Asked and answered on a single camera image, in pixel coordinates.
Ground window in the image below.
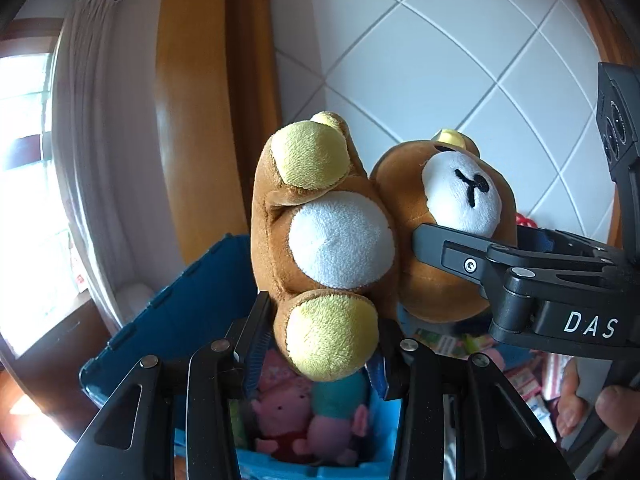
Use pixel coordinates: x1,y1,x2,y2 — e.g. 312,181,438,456
0,35,83,361

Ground blue plastic container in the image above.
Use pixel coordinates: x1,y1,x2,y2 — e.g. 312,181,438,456
79,232,558,480

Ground white curtain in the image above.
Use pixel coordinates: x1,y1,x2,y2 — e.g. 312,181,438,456
50,0,168,333

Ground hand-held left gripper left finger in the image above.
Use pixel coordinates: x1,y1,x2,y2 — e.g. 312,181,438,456
55,290,273,480

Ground person's right hand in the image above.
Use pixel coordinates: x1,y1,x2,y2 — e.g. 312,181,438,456
554,360,640,461

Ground wooden wall panel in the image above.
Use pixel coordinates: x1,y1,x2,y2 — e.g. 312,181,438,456
155,0,283,267

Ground pink white printed packet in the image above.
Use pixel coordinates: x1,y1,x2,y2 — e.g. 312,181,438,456
502,355,563,443

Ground brown teddy bear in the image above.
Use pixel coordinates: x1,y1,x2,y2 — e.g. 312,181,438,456
248,111,518,381

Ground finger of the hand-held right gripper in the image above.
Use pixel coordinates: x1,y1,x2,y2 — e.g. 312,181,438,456
412,222,622,307
516,226,622,262

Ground pink pig plush red dress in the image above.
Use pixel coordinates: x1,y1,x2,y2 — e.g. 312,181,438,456
250,350,316,463

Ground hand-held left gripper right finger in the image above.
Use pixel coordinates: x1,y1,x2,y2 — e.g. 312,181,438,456
367,320,576,480

